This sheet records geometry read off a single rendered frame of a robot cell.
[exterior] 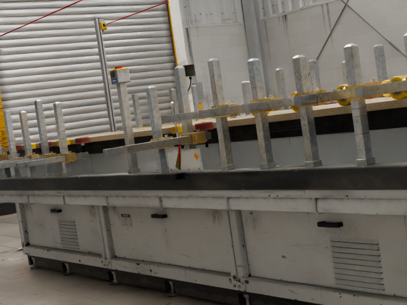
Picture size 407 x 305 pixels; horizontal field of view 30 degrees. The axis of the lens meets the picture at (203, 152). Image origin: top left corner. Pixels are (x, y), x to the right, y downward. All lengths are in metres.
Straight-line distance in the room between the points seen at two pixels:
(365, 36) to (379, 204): 9.49
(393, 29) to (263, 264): 8.48
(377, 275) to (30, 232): 3.26
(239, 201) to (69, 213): 2.10
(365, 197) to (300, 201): 0.33
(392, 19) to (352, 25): 0.79
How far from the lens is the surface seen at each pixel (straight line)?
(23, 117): 4.87
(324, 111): 2.91
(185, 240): 3.94
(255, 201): 3.07
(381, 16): 11.81
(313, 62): 4.24
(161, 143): 3.20
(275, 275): 3.44
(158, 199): 3.63
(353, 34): 12.18
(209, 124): 3.32
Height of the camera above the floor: 0.95
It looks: 3 degrees down
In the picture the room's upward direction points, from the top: 8 degrees counter-clockwise
